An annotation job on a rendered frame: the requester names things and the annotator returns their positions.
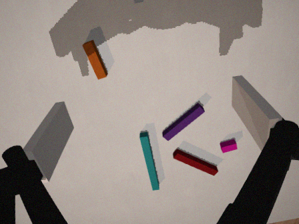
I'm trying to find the dark purple rod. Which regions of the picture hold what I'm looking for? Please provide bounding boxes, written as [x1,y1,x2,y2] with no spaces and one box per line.
[162,103,205,141]

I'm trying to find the magenta block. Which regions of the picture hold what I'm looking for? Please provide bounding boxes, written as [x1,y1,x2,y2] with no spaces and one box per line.
[220,139,238,153]

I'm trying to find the dark red rod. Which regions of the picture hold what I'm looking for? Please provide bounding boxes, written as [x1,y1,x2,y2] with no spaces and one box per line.
[173,149,218,176]

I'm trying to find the turquoise rod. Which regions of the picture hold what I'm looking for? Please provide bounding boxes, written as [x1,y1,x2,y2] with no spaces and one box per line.
[139,132,160,191]

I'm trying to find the orange rod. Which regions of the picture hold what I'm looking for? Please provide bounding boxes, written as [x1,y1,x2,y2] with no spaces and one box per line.
[82,40,108,79]

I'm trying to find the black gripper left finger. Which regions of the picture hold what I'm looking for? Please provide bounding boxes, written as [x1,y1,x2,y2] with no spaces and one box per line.
[0,101,74,224]

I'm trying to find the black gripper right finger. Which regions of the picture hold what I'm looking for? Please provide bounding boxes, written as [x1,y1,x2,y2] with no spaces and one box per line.
[216,75,299,224]

